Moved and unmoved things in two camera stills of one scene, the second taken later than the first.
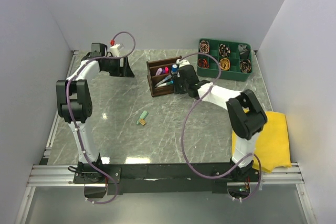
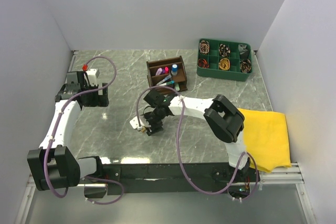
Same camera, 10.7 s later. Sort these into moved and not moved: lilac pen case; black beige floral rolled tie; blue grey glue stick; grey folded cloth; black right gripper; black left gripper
Moved: black right gripper; black left gripper
Not moved: lilac pen case; blue grey glue stick; black beige floral rolled tie; grey folded cloth
